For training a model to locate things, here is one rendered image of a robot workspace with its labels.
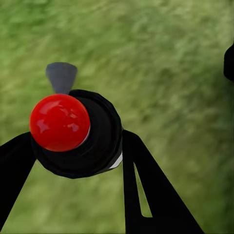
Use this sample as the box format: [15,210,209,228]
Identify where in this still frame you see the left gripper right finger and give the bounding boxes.
[122,129,204,234]

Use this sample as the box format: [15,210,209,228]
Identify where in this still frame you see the pesticide atomizer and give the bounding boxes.
[29,62,123,179]

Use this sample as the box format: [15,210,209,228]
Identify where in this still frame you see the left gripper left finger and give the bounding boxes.
[0,132,37,231]

